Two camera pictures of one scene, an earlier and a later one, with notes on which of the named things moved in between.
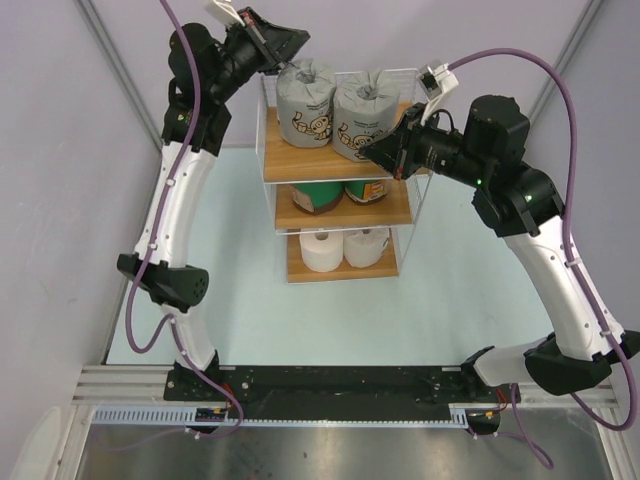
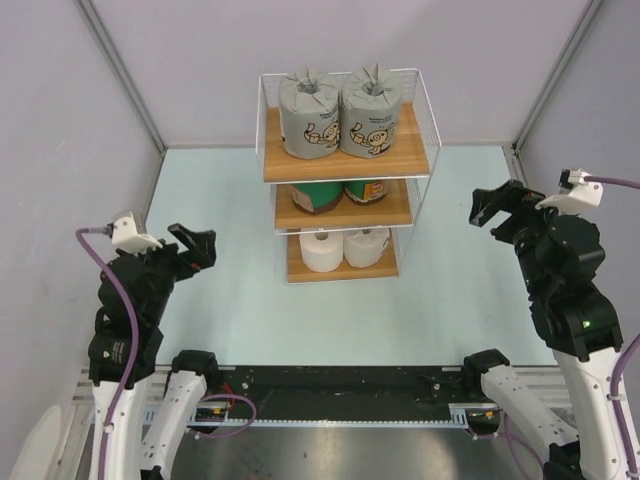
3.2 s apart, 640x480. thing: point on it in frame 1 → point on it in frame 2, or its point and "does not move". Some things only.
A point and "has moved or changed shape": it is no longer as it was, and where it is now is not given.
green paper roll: [317, 199] does not move
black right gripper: [407, 146] → [511, 217]
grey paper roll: [365, 104] has moved or changed shape
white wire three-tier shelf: [345, 217] does not move
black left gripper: [263, 42] → [179, 258]
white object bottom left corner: [39, 458] does not move
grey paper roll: [305, 97] has moved or changed shape
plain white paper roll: [322, 252] does not move
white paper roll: [364, 248] does not move
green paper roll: [365, 190] does not move
